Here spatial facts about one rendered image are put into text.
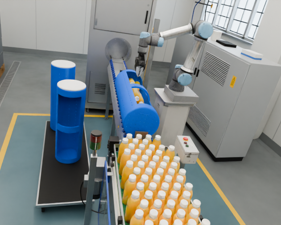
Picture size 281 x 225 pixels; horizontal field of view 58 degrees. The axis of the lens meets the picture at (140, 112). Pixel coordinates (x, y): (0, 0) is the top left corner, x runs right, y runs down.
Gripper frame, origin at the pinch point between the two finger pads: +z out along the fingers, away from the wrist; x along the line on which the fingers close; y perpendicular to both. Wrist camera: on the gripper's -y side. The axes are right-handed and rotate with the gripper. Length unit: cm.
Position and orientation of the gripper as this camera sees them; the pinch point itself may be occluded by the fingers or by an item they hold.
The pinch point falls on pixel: (138, 75)
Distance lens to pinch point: 215.3
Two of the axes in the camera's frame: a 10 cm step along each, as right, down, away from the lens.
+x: -9.7, -0.8, -2.2
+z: -1.7, 8.8, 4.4
